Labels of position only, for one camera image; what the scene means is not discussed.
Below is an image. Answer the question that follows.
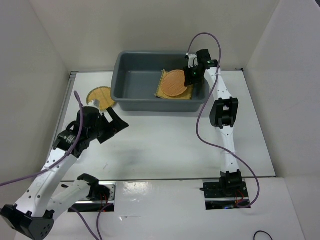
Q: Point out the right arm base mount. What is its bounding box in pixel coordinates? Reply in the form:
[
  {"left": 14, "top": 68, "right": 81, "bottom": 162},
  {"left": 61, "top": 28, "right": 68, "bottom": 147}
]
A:
[{"left": 199, "top": 173, "right": 251, "bottom": 210}]

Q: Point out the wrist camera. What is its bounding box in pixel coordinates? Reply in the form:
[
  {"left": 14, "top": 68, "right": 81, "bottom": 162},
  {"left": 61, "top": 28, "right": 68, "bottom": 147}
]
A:
[
  {"left": 87, "top": 99, "right": 105, "bottom": 116},
  {"left": 185, "top": 53, "right": 199, "bottom": 69}
]

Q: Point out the square bamboo mat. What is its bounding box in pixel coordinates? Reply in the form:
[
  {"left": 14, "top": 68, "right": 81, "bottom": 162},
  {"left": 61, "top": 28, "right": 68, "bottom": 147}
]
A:
[{"left": 155, "top": 69, "right": 194, "bottom": 100}]

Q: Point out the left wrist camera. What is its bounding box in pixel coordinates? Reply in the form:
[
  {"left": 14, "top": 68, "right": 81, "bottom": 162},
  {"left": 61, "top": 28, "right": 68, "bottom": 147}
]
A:
[{"left": 87, "top": 99, "right": 105, "bottom": 116}]

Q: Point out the grey plastic bin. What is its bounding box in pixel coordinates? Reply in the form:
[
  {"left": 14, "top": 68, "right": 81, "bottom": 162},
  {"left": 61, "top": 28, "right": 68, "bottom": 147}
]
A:
[{"left": 111, "top": 51, "right": 209, "bottom": 113}]

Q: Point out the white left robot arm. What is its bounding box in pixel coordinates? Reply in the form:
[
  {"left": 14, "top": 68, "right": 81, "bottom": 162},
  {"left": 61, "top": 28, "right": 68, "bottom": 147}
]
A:
[{"left": 0, "top": 106, "right": 129, "bottom": 240}]

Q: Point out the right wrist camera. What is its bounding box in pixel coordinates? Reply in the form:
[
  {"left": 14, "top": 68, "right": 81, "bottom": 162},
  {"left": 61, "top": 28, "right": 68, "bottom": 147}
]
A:
[{"left": 185, "top": 53, "right": 199, "bottom": 69}]

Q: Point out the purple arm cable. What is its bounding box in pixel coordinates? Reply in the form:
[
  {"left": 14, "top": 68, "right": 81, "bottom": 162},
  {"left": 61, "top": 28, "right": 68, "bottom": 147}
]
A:
[
  {"left": 0, "top": 91, "right": 102, "bottom": 240},
  {"left": 186, "top": 32, "right": 261, "bottom": 209}
]

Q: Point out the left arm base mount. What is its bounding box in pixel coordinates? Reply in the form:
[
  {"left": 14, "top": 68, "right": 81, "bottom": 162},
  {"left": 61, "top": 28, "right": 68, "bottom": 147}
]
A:
[{"left": 72, "top": 180, "right": 117, "bottom": 213}]

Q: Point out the round orange woven coaster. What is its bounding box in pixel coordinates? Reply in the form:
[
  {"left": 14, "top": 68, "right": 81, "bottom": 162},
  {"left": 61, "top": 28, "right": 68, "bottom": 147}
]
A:
[{"left": 160, "top": 69, "right": 187, "bottom": 97}]

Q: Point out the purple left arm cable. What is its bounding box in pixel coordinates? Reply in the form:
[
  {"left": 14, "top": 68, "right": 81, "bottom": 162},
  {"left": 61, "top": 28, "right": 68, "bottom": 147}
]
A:
[{"left": 0, "top": 91, "right": 102, "bottom": 240}]

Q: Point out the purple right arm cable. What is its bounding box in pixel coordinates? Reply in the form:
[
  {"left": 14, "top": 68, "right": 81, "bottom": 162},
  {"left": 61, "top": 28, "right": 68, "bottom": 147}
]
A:
[{"left": 186, "top": 32, "right": 261, "bottom": 209}]

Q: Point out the round bamboo coaster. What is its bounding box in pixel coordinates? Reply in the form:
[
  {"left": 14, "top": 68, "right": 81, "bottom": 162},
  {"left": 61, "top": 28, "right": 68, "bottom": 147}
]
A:
[{"left": 86, "top": 86, "right": 116, "bottom": 111}]

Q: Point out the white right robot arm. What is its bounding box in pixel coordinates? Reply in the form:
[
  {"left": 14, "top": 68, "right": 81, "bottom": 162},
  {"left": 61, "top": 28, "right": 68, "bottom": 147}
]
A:
[{"left": 183, "top": 49, "right": 243, "bottom": 197}]

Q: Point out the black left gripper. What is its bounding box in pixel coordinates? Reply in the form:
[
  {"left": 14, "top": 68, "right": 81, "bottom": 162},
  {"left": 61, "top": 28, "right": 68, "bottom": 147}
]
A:
[{"left": 88, "top": 106, "right": 129, "bottom": 143}]

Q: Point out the black cable loop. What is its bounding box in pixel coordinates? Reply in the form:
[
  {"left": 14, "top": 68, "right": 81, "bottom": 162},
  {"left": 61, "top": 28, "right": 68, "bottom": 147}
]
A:
[{"left": 253, "top": 230, "right": 273, "bottom": 240}]

